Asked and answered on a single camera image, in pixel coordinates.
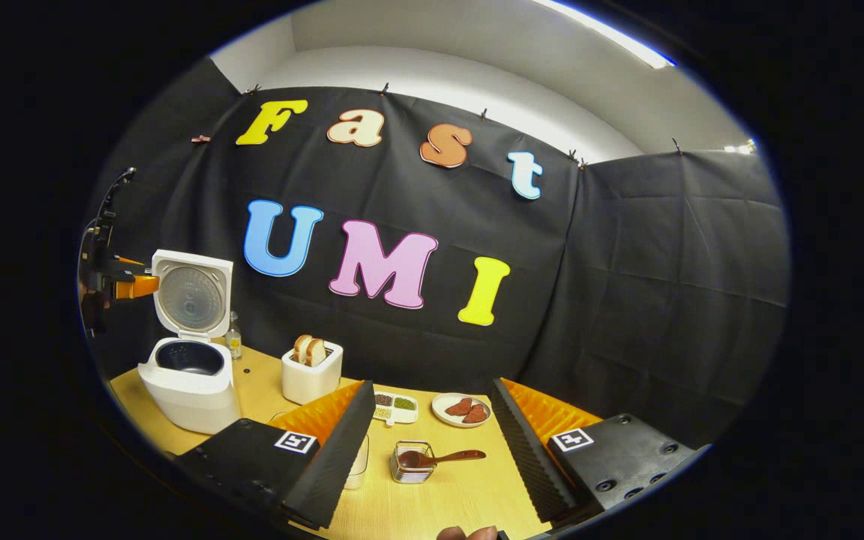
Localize metal wire chopstick holder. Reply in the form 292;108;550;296
390;440;437;485

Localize white round plate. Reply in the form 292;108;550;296
432;392;493;428

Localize white toaster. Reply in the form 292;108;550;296
281;339;344;406

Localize white rice cooker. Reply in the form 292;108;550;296
137;249;242;436

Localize white divided bean dish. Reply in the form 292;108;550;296
372;391;419;426

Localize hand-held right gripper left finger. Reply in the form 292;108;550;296
175;379;377;530

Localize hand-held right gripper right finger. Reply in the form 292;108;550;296
490;377;703;526

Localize brown wooden spoon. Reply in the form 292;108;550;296
398;449;488;470

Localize black backdrop cloth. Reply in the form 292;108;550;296
79;56;791;451

